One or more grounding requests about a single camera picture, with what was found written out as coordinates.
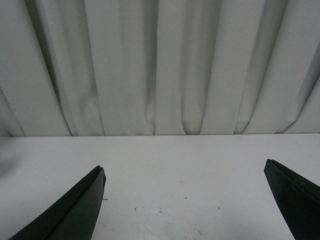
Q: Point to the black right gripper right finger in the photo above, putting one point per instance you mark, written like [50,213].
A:
[297,198]

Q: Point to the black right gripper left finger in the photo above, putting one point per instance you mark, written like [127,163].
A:
[73,216]

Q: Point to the grey pleated curtain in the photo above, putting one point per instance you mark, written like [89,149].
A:
[159,67]

